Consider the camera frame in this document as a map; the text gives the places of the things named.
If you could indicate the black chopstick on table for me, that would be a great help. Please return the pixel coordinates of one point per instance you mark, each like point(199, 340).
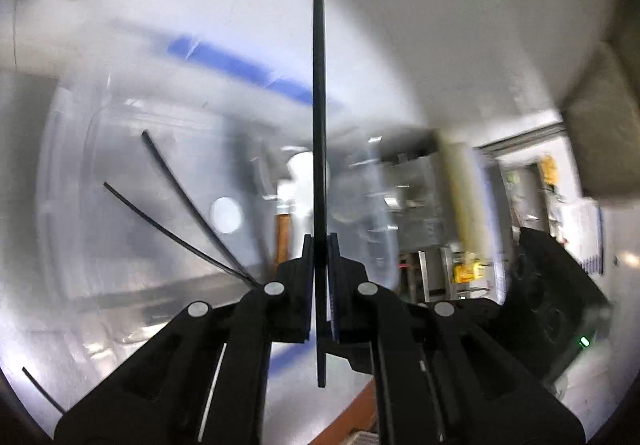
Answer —
point(43, 392)

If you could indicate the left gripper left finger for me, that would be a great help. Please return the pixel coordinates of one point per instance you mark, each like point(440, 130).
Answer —
point(292, 308)

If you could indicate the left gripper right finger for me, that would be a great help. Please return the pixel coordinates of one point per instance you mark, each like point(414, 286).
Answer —
point(348, 328)

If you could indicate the clear plastic storage bin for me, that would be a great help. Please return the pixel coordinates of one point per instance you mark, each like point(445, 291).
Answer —
point(141, 138)

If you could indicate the white plastic spoon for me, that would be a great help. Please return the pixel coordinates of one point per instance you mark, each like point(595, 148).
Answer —
point(226, 215)

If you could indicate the white rice paddle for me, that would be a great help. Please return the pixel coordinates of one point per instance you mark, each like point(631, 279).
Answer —
point(296, 191)

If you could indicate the wooden handled metal scraper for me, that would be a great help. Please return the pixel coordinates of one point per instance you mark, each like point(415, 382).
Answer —
point(283, 238)

